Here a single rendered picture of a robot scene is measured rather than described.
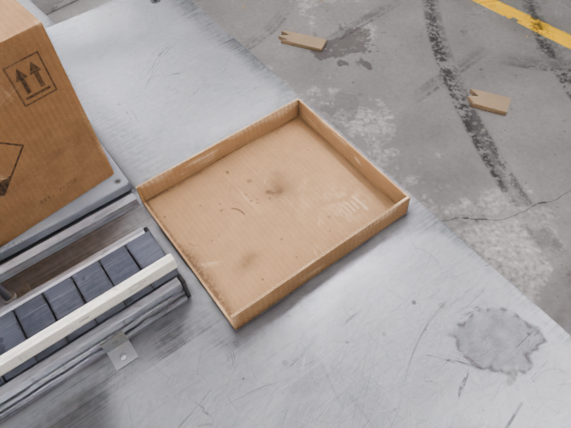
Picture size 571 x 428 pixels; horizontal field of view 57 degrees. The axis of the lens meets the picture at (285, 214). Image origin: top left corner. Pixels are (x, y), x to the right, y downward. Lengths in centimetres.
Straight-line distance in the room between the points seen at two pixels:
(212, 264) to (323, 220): 17
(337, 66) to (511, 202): 91
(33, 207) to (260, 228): 32
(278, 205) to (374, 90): 147
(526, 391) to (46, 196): 67
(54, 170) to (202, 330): 30
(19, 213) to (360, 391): 51
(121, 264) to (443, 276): 43
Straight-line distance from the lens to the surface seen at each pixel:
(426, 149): 202
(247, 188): 81
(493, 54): 248
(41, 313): 72
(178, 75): 102
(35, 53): 70
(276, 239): 75
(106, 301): 66
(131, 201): 67
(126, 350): 72
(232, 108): 94
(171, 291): 69
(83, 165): 81
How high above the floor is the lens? 147
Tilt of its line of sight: 55 degrees down
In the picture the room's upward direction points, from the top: 4 degrees counter-clockwise
